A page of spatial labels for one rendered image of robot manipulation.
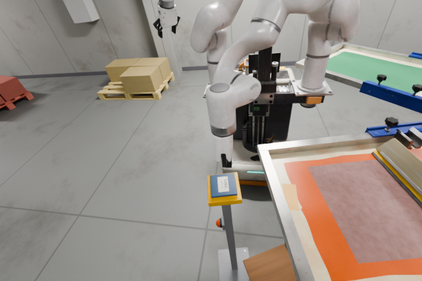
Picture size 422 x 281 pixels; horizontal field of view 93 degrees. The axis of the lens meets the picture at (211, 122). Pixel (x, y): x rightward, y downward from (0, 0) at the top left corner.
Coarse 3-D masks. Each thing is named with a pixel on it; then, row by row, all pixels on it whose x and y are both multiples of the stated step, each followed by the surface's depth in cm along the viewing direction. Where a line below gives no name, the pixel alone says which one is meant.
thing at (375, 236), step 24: (312, 216) 67; (336, 216) 66; (360, 216) 65; (384, 216) 64; (408, 216) 63; (336, 240) 61; (360, 240) 60; (384, 240) 59; (408, 240) 58; (336, 264) 56; (360, 264) 55; (384, 264) 55; (408, 264) 54
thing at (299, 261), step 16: (272, 144) 89; (288, 144) 88; (304, 144) 87; (320, 144) 87; (336, 144) 87; (352, 144) 87; (272, 176) 77; (272, 192) 72; (288, 208) 66; (288, 224) 62; (288, 240) 59; (304, 256) 55; (304, 272) 53
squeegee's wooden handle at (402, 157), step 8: (384, 144) 80; (392, 144) 78; (400, 144) 76; (384, 152) 78; (392, 152) 76; (400, 152) 74; (408, 152) 73; (392, 160) 75; (400, 160) 74; (408, 160) 72; (416, 160) 70; (400, 168) 72; (408, 168) 71; (416, 168) 69; (408, 176) 70; (416, 176) 68; (416, 184) 67
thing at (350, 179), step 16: (320, 160) 84; (336, 160) 83; (352, 160) 82; (368, 160) 81; (288, 176) 80; (304, 176) 79; (320, 176) 78; (336, 176) 77; (352, 176) 76; (368, 176) 76; (384, 176) 75; (304, 192) 74; (320, 192) 73; (336, 192) 72; (352, 192) 72; (368, 192) 71; (384, 192) 70; (400, 192) 70
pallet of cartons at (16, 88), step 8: (0, 80) 366; (8, 80) 362; (16, 80) 373; (0, 88) 354; (8, 88) 364; (16, 88) 374; (24, 88) 386; (0, 96) 355; (8, 96) 365; (16, 96) 376; (24, 96) 389; (32, 96) 396; (0, 104) 357; (8, 104) 365
